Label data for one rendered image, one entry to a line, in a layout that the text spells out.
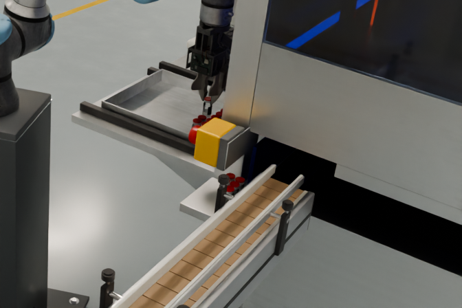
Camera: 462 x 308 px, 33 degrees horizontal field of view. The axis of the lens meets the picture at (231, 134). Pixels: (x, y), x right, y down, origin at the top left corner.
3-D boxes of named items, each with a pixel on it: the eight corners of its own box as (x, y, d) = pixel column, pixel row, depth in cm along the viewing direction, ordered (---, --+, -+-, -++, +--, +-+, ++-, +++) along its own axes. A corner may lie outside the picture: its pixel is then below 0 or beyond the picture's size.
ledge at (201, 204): (268, 207, 163) (269, 200, 162) (238, 236, 153) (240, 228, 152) (211, 184, 168) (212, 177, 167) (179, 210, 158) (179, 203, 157)
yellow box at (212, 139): (240, 158, 160) (245, 127, 157) (223, 172, 154) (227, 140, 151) (209, 146, 163) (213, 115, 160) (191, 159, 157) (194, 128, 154)
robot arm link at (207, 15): (211, -5, 182) (241, 5, 178) (209, 14, 184) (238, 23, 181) (194, 3, 176) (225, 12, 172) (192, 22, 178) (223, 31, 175)
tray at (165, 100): (273, 122, 194) (276, 108, 193) (223, 161, 173) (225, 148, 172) (161, 80, 207) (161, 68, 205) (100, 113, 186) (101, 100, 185)
